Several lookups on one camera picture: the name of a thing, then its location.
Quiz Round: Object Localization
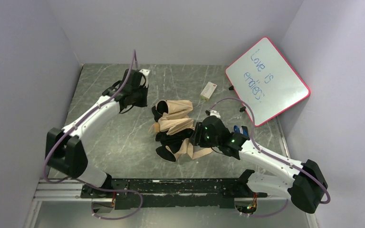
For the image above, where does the beige folding umbrella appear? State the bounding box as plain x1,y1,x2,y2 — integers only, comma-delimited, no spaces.
149,100,213,162

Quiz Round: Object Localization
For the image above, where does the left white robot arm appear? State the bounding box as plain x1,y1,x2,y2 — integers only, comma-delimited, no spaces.
45,69,150,190

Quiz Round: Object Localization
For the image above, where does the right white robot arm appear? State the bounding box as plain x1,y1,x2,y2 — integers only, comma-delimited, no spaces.
190,112,329,214

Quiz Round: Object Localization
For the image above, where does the blue marker pen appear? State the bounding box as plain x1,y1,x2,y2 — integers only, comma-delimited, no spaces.
233,125,249,137

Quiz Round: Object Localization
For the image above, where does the black whiteboard stand clip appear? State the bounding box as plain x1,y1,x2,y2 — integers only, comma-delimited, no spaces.
229,85,246,112

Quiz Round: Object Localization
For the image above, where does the small white eraser box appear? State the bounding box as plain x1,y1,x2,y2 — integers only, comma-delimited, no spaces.
200,82,217,101

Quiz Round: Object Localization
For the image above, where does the pink framed whiteboard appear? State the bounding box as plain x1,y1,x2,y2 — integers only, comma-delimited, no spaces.
225,37,311,126

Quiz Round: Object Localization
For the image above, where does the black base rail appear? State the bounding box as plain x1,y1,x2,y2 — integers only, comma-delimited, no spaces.
80,178,267,209

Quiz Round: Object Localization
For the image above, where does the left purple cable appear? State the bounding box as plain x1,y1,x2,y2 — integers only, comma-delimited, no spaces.
42,49,144,221

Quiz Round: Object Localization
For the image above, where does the purple cable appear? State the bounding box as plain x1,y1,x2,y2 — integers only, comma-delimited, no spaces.
209,97,331,219
42,49,144,221

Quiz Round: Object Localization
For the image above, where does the aluminium frame rail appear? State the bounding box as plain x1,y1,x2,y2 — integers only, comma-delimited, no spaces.
33,179,312,202

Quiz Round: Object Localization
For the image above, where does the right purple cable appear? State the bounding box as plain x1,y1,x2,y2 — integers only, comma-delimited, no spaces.
209,97,331,219

